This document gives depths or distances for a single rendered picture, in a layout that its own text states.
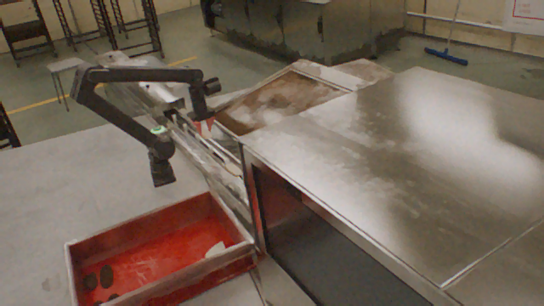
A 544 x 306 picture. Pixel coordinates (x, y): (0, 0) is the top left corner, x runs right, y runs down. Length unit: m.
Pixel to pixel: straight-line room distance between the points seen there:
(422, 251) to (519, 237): 0.12
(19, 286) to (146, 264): 0.38
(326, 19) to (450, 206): 3.76
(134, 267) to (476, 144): 0.99
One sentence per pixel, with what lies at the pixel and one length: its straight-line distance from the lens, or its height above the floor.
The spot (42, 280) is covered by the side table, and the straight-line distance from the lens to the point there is 1.51.
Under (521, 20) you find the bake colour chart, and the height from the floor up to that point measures 1.31.
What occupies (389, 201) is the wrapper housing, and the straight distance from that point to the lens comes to 0.67.
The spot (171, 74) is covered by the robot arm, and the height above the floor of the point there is 1.21.
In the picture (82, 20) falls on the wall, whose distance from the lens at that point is 8.72.
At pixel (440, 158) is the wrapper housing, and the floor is 1.30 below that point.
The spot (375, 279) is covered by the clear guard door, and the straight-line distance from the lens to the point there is 0.66.
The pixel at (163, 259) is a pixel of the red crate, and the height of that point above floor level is 0.82.
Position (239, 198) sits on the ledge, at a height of 0.86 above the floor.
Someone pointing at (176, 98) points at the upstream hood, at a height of 0.92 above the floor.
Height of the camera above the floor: 1.71
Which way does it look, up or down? 29 degrees down
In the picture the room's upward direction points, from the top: 9 degrees counter-clockwise
